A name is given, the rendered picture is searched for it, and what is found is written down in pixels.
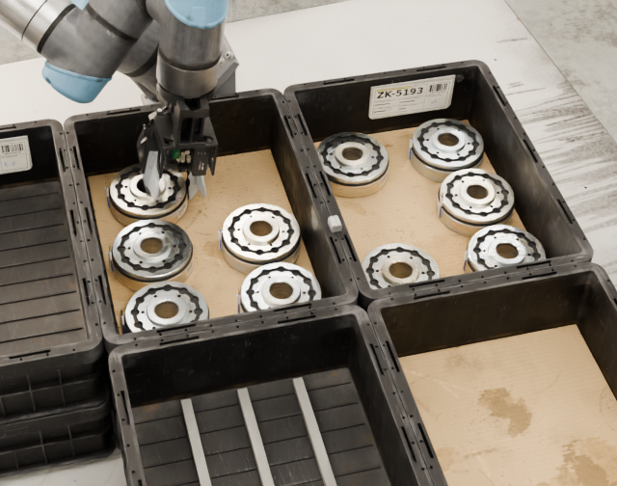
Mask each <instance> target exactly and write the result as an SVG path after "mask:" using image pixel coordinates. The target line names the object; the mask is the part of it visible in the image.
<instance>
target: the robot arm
mask: <svg viewBox="0 0 617 486"><path fill-rule="evenodd" d="M227 15H228V0H0V24H1V25H2V26H3V27H5V28H6V29H7V30H9V31H10V32H11V33H12V34H14V35H15V36H16V37H18V38H19V39H20V40H22V41H23V42H25V43H26V44H27V45H29V46H30V47H31V48H32V49H34V50H35V51H36V52H38V53H40V54H41V56H42V57H44V58H45V59H46V61H45V62H44V67H43V68H42V70H41V74H42V77H43V79H44V80H45V81H46V82H47V83H48V84H50V85H51V87H52V88H53V89H54V90H55V91H56V92H58V93H59V94H61V95H63V96H64V97H66V98H68V99H70V100H72V101H74V102H78V103H82V104H86V103H90V102H93V101H94V100H95V99H96V97H97V96H98V95H99V94H100V92H101V91H102V90H103V88H104V87H105V86H106V85H107V83H108V82H109V81H111V80H112V79H113V75H114V73H115V72H116V71H118V72H120V73H122V74H124V75H126V76H128V77H129V78H130V79H131V80H132V81H133V82H134V83H135V84H136V85H137V87H138V88H139V89H140V90H141V91H142V92H143V93H144V94H145V96H146V97H147V98H148V99H149V100H150V101H151V102H153V103H163V104H164V105H165V106H163V107H155V111H154V112H153V113H151V114H150V115H148V118H149V124H144V125H143V131H142V133H141V134H140V136H139V138H138V142H137V152H138V157H139V161H140V166H141V170H142V175H143V179H144V184H145V187H146V191H147V193H151V195H152V197H153V199H154V200H155V201H157V199H158V195H159V181H160V179H161V178H162V174H163V167H164V168H165V171H169V172H170V171H171V170H178V172H179V173H184V172H186V173H187V179H186V181H185V183H186V186H187V196H188V200H192V198H193V197H194V196H195V195H196V194H197V192H198V191H199V189H200V191H201V194H202V196H203V197H205V196H206V189H205V183H204V177H205V175H206V172H207V169H208V168H209V169H210V172H211V174H212V175H213V176H214V173H215V166H216V159H217V151H218V142H217V139H216V136H215V133H214V130H213V127H212V123H211V120H210V118H209V106H208V102H209V101H210V100H211V99H212V98H213V96H214V95H215V87H216V84H217V81H218V74H219V65H223V64H224V62H225V59H224V57H221V54H222V46H223V38H224V32H225V24H226V17H227ZM213 150H214V157H213V161H212V153H213Z"/></svg>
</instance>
